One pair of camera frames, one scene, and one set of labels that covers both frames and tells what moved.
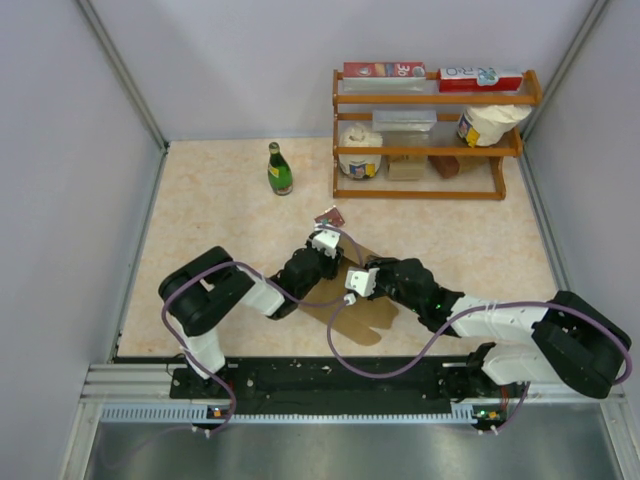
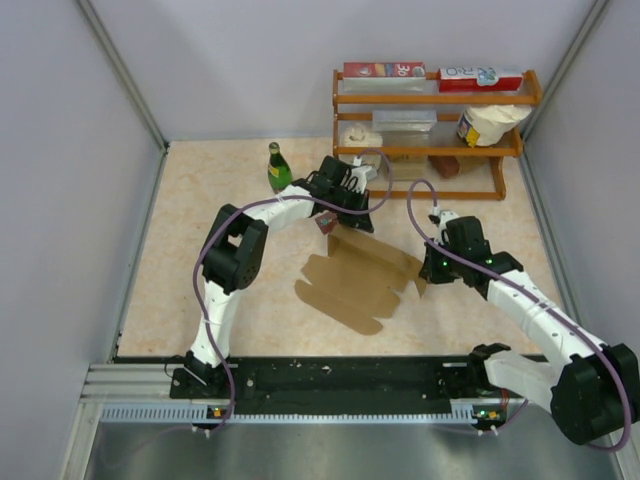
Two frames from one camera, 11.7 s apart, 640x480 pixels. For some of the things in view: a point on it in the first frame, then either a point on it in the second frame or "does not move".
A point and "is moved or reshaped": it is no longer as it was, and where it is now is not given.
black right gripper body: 386,282 -> 441,267
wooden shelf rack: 439,146 does not move
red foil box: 384,69 does not move
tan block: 406,167 does not move
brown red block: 447,165 does not move
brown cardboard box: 337,309 is moved or reshaped
